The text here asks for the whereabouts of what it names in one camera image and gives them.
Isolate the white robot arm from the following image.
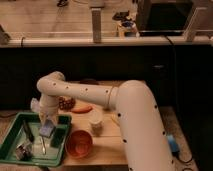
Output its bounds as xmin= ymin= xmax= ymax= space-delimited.
xmin=37 ymin=71 xmax=175 ymax=171

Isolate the green plastic tray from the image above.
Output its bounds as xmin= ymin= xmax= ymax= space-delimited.
xmin=0 ymin=112 xmax=71 ymax=167

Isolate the purple plate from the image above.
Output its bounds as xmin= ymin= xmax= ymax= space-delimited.
xmin=79 ymin=79 xmax=99 ymax=85

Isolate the black knife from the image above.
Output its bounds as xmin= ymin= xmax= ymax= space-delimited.
xmin=23 ymin=120 xmax=34 ymax=142

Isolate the blue object on floor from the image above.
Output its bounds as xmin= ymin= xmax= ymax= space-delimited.
xmin=167 ymin=135 xmax=180 ymax=153

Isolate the metal spoon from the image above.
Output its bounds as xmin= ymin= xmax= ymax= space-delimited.
xmin=40 ymin=136 xmax=46 ymax=155

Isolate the orange carrot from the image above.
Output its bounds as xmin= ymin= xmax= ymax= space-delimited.
xmin=71 ymin=106 xmax=93 ymax=114

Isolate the orange bowl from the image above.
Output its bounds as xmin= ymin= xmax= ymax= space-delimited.
xmin=65 ymin=130 xmax=93 ymax=159

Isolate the white plastic cup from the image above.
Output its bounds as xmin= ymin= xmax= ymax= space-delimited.
xmin=89 ymin=110 xmax=103 ymax=134

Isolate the crumpled foil wrapper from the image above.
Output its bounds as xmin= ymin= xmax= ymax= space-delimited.
xmin=15 ymin=141 xmax=32 ymax=161

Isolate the black monitor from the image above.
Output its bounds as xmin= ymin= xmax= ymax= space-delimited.
xmin=136 ymin=0 xmax=193 ymax=31

